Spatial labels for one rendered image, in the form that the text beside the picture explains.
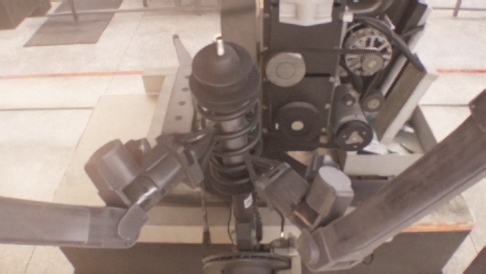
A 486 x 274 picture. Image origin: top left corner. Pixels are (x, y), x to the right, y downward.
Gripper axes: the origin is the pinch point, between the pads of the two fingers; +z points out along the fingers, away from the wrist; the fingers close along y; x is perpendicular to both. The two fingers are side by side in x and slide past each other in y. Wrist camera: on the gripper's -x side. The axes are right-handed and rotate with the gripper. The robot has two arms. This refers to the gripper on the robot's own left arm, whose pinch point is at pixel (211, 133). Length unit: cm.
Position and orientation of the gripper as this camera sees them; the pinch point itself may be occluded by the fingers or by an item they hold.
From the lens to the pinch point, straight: 68.2
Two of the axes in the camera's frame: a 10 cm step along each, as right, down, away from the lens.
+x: 7.3, 3.7, -5.8
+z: 6.6, -6.0, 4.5
